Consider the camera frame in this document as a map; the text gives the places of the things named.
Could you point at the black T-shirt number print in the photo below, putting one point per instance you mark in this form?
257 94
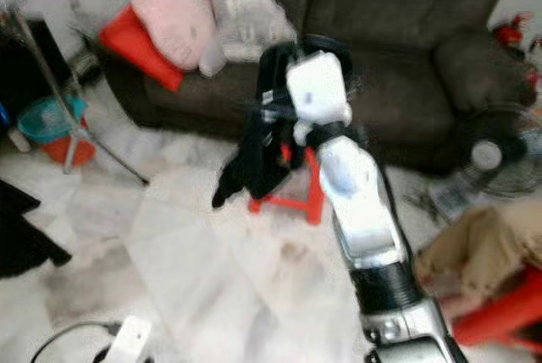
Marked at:
258 151

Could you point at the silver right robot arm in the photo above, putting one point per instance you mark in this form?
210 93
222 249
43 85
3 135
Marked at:
368 211

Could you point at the black round bin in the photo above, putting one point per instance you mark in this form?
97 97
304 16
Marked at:
330 41

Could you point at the grey Totoro plush pillow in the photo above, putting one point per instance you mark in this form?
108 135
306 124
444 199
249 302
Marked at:
250 20

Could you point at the pink cat face pillow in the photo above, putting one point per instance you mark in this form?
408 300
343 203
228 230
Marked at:
178 16

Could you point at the red cushion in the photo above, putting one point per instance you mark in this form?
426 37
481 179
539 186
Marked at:
135 46

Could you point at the dark grey sofa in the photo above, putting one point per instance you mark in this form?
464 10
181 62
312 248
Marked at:
406 8

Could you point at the black white standing fan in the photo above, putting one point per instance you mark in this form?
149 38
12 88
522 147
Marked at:
487 156

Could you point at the white lace table cloth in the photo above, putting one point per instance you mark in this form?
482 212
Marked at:
85 3

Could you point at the teal bin liner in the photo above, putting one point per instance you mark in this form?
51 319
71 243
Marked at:
51 118

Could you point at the silver clothes rack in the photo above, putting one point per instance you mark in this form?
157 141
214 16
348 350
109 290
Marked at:
42 67

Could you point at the tan garment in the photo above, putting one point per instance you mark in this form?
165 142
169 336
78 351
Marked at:
483 244

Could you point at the black garment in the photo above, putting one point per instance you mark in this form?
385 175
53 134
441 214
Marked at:
21 236

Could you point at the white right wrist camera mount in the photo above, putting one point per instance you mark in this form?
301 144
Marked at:
320 88

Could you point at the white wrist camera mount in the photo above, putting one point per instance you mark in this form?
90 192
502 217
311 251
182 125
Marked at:
131 339
320 88

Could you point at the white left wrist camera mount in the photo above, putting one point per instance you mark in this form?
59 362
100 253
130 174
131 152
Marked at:
131 339

